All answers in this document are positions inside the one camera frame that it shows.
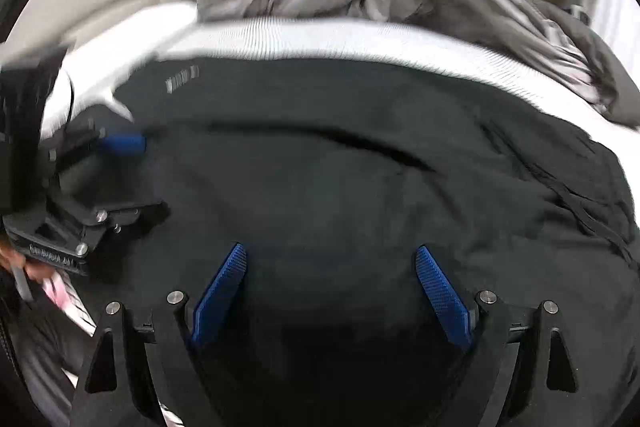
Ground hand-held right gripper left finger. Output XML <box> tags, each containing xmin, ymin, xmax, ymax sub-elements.
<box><xmin>70</xmin><ymin>243</ymin><xmax>248</xmax><ymax>427</ymax></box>

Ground white pillow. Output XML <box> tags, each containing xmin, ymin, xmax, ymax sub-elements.
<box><xmin>42</xmin><ymin>2</ymin><xmax>201</xmax><ymax>138</ymax></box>

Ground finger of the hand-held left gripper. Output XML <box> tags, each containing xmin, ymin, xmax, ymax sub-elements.
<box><xmin>50</xmin><ymin>119</ymin><xmax>147</xmax><ymax>172</ymax></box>
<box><xmin>82</xmin><ymin>201</ymin><xmax>170</xmax><ymax>240</ymax></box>

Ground black pants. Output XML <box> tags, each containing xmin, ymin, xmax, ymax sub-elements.
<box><xmin>87</xmin><ymin>56</ymin><xmax>640</xmax><ymax>427</ymax></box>

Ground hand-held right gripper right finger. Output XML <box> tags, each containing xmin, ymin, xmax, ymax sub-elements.
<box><xmin>415</xmin><ymin>245</ymin><xmax>583</xmax><ymax>427</ymax></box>

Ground bed with honeycomb sheet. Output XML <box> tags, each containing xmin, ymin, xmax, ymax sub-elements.
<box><xmin>37</xmin><ymin>2</ymin><xmax>640</xmax><ymax>188</ymax></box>

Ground pink cloth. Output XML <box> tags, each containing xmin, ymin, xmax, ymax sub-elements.
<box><xmin>42</xmin><ymin>272</ymin><xmax>96</xmax><ymax>335</ymax></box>

